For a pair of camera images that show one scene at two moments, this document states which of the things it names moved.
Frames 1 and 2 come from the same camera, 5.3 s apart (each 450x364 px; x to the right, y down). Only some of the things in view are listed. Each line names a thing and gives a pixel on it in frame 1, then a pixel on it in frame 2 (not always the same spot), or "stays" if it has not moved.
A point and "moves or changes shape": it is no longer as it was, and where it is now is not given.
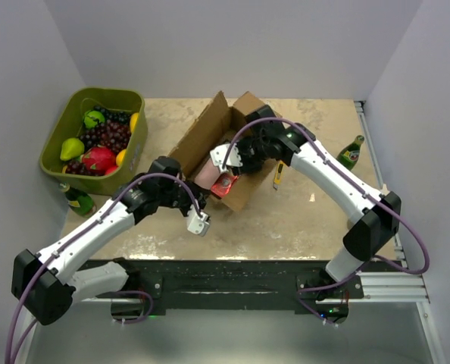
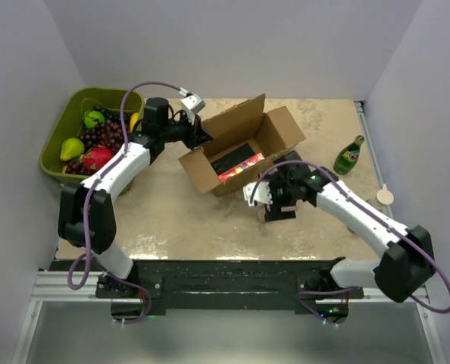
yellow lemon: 132,121 stays
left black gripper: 201,194 to 197,136
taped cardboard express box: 213,127 moves or changes shape
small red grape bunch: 75,167 stays
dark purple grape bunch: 112,134 stays
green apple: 92,117 stays
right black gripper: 246,167 to 275,213
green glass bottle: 348,155 stays
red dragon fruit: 101,159 stays
